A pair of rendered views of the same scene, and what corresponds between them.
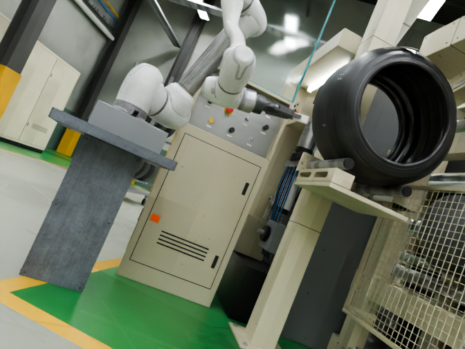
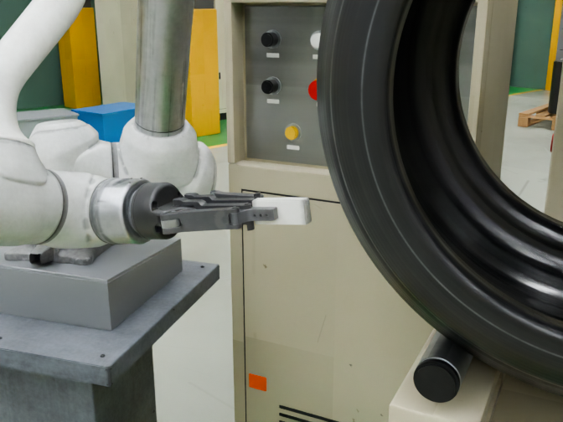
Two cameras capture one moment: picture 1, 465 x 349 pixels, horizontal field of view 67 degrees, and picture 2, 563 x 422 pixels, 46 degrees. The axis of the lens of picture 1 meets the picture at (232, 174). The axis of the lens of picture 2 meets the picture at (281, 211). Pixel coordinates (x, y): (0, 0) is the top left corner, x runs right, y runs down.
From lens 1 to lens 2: 1.22 m
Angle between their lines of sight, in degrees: 42
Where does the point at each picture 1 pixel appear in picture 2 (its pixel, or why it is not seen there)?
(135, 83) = not seen: hidden behind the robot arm
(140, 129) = (56, 289)
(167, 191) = (257, 325)
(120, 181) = (75, 396)
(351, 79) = (331, 53)
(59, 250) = not seen: outside the picture
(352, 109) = (365, 177)
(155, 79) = (58, 159)
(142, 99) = not seen: hidden behind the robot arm
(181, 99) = (145, 160)
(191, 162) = (278, 251)
